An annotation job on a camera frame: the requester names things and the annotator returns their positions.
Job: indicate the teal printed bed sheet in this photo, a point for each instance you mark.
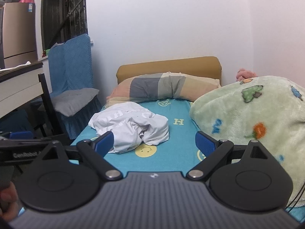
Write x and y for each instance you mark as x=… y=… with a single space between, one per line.
x=181 y=133

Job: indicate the colour block pillow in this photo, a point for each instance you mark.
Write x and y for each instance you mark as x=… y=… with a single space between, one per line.
x=147 y=85

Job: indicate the grey seat cushion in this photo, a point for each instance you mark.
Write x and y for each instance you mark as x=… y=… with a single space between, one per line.
x=71 y=101

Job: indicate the dark blue cloth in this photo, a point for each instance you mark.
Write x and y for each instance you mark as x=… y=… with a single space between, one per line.
x=14 y=121

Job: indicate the white desk with black leg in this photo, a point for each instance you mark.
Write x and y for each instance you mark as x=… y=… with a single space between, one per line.
x=16 y=88

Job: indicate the white t-shirt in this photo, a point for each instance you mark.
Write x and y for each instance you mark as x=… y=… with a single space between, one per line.
x=133 y=124

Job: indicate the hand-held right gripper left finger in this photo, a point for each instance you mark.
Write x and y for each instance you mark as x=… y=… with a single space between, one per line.
x=104 y=142

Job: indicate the green fleece dinosaur blanket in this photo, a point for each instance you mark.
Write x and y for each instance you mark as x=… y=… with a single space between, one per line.
x=238 y=114

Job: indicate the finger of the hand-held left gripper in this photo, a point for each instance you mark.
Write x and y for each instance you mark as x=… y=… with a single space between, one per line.
x=21 y=135

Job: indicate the champagne refrigerator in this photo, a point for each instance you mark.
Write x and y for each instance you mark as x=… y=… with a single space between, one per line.
x=19 y=28

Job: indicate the person's left hand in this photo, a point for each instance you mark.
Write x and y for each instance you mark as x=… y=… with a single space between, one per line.
x=9 y=202

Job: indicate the pink plush toy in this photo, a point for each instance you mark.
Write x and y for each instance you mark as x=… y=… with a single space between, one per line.
x=245 y=74

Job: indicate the mustard yellow headboard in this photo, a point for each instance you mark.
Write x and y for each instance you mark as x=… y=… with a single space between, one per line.
x=166 y=65

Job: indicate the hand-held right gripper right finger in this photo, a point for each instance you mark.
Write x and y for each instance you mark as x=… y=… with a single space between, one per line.
x=205 y=143

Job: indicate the white papers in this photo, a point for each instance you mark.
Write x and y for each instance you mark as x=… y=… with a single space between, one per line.
x=14 y=66

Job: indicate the blue covered chair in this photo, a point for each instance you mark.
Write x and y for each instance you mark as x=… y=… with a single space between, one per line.
x=73 y=62

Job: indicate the small green item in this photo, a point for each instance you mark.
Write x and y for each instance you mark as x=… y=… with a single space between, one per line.
x=46 y=53

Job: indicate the dark window with grille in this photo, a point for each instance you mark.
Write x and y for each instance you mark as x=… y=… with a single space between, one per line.
x=62 y=9

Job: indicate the pink container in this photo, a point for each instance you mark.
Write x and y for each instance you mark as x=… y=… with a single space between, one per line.
x=27 y=0

